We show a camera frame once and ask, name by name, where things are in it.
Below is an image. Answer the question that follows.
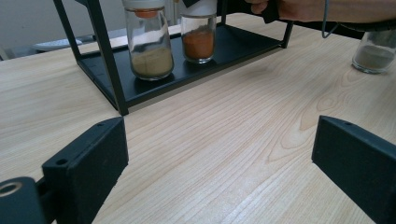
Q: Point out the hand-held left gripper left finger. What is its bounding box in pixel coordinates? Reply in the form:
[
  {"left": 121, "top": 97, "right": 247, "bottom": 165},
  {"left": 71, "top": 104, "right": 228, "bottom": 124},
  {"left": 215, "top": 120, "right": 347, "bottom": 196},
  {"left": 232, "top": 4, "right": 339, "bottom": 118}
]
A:
[{"left": 41, "top": 116, "right": 130, "bottom": 224}]

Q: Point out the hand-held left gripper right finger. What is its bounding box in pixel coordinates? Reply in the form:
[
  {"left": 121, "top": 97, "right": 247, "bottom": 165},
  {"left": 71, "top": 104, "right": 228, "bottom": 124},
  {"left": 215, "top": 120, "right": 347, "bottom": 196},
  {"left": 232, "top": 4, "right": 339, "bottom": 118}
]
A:
[{"left": 311, "top": 115, "right": 396, "bottom": 224}]

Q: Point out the white-lidded jar of orange powder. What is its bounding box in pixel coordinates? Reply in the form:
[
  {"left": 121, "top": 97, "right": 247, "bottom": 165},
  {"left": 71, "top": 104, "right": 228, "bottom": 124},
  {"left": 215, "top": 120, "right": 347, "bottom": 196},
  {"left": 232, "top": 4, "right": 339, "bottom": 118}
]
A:
[{"left": 179, "top": 0, "right": 218, "bottom": 65}]

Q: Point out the black metal two-tier rack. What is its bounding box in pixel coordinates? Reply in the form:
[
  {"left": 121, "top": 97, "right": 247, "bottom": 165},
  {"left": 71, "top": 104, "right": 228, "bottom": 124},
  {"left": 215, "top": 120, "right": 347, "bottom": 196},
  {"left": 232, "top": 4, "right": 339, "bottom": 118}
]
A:
[{"left": 52, "top": 0, "right": 295, "bottom": 117}]

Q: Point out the grey-lidded jar of tan powder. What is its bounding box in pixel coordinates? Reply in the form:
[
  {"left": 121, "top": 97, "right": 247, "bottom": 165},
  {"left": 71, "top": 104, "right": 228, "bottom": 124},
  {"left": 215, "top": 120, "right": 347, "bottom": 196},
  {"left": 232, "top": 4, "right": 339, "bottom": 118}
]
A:
[{"left": 120, "top": 0, "right": 176, "bottom": 82}]

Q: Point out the white-lidded jar of brown powder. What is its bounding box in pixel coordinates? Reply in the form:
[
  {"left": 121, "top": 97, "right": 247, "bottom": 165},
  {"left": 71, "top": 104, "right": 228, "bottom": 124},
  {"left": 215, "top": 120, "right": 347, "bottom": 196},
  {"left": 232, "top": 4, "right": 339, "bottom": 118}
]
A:
[{"left": 351, "top": 29, "right": 396, "bottom": 75}]

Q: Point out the pale grey flat disc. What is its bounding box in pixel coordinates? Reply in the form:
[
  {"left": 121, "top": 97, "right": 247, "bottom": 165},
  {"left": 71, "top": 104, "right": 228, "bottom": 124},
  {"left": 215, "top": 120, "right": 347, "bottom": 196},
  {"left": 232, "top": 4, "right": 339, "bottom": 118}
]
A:
[{"left": 32, "top": 37, "right": 84, "bottom": 53}]

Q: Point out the thin gripper cable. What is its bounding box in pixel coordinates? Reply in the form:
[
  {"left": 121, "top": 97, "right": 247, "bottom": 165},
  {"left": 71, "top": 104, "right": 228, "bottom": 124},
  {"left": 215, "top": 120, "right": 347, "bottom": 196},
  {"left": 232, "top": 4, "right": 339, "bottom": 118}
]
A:
[{"left": 321, "top": 0, "right": 341, "bottom": 39}]

